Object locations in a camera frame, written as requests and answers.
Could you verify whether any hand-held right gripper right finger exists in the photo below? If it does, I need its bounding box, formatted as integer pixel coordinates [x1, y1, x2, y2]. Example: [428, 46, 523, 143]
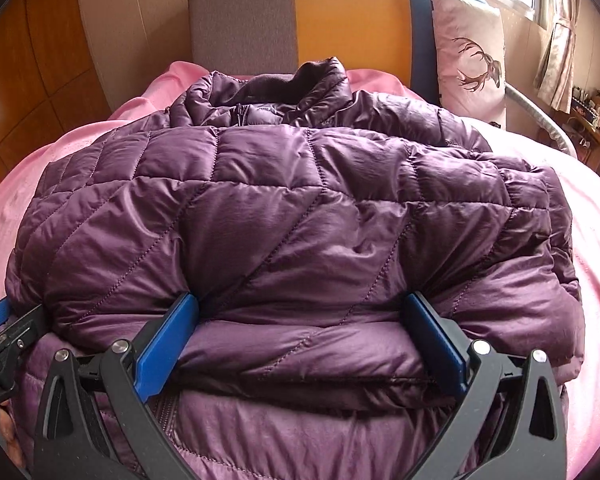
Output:
[400, 291, 568, 480]

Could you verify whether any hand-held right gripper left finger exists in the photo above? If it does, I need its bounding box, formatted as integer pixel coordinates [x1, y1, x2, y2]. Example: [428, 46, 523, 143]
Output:
[32, 292, 201, 480]

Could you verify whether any purple quilted puffer jacket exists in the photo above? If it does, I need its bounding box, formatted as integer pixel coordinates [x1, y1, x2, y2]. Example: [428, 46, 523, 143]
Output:
[2, 56, 588, 480]

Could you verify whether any person's left hand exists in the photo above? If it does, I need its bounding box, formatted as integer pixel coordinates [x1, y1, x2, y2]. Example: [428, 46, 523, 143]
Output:
[0, 402, 25, 467]

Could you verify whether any wooden wardrobe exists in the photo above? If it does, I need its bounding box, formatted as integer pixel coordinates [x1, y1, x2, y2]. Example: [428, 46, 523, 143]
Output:
[0, 0, 113, 211]

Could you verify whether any cluttered wooden desk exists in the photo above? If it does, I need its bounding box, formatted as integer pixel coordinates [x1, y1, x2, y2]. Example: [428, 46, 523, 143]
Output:
[565, 87, 600, 191]

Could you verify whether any deer print pillow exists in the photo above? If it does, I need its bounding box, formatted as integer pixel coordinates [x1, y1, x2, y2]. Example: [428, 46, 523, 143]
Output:
[426, 0, 510, 128]

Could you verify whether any pink star print curtain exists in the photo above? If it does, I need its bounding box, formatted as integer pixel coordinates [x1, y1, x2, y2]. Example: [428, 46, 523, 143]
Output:
[534, 0, 581, 113]

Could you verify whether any grey yellow blue headboard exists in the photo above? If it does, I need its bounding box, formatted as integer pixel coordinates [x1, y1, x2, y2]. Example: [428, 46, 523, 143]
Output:
[187, 0, 461, 111]

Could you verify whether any grey bed rail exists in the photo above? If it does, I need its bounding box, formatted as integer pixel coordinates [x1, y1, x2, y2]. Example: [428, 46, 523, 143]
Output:
[505, 85, 578, 158]

